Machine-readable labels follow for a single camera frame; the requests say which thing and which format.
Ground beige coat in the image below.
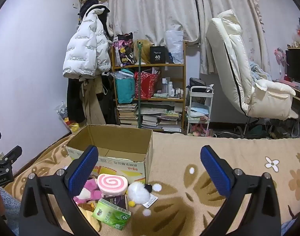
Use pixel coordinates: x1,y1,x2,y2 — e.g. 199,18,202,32
80,79,109,126

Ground white fluffy plush toy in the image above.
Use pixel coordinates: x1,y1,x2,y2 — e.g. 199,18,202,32
127,181,158,208

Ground pile of magazines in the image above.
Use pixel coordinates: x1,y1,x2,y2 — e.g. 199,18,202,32
140,113,182,132

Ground pink swirl roll plush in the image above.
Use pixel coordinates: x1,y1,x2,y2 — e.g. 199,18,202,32
97,173,129,195

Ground light blue throw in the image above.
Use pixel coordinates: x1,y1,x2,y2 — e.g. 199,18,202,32
249,61,272,81

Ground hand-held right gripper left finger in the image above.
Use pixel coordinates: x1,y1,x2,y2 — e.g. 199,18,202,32
18,145,99,236

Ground black coat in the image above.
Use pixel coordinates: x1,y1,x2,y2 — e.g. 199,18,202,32
66,77,86,124

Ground group of cosmetic bottles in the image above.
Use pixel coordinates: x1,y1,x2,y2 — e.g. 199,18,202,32
161,77,185,97

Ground dark brown small box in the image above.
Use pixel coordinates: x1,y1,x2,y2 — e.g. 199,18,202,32
101,195,129,210

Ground folded light blue towels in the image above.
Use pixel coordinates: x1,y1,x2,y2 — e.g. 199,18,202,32
187,102,209,118

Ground red patterned bag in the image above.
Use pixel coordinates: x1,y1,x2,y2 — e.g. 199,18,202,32
134,70,160,99

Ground pink plush toy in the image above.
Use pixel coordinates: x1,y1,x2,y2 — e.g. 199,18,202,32
73,178,105,205

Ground beige flower print blanket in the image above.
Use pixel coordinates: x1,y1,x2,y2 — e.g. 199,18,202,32
4,131,300,236

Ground green pole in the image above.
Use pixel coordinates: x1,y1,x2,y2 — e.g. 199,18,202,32
137,42,143,128

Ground black hanging garment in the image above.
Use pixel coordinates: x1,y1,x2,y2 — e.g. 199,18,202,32
79,0,115,40

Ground white puffer jacket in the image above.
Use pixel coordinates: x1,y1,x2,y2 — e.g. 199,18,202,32
62,7,111,79

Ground tan furry item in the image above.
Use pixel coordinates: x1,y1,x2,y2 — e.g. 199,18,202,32
133,40,154,64

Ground pink desk fan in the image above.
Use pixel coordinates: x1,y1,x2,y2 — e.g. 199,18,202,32
275,47,288,81

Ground black monitor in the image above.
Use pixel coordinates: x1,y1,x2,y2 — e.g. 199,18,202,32
285,48,300,86

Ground blue-grey cloth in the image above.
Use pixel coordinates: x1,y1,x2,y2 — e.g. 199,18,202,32
0,188,21,236

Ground black gift box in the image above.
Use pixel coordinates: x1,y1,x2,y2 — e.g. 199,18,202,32
150,45,166,64

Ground yellow plush toy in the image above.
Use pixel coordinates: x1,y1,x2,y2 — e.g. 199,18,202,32
62,202,101,233

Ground floral beige curtain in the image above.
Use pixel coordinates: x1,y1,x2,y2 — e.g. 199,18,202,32
107,0,266,74

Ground wooden shelf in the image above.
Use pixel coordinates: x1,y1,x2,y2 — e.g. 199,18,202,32
111,41,186,132

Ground green carton box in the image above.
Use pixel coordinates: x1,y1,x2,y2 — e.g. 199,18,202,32
92,199,131,231

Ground teal paper bag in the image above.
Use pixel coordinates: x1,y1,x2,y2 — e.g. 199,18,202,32
115,70,136,104

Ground purple cartoon print bag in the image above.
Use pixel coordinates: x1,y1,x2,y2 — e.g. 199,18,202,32
113,32,135,66

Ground white rolling cart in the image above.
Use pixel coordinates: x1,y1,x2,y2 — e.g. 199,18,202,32
187,86,214,136

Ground yellow and clear plastic bags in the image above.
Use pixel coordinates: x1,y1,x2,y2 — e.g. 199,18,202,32
56,102,80,132

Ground white padded coat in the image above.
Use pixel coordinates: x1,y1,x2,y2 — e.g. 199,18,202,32
205,9,296,121

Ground printed cardboard box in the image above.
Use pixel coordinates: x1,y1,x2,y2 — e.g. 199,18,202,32
66,124,153,185

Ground stack of books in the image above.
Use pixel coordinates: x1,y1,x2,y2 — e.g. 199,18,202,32
117,103,139,126

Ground white plastic bag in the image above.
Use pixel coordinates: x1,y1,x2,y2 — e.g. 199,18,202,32
165,30,184,64

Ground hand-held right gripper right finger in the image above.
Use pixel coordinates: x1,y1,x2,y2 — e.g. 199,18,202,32
200,145,282,236

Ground black bag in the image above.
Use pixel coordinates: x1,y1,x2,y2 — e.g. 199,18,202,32
189,77,207,88

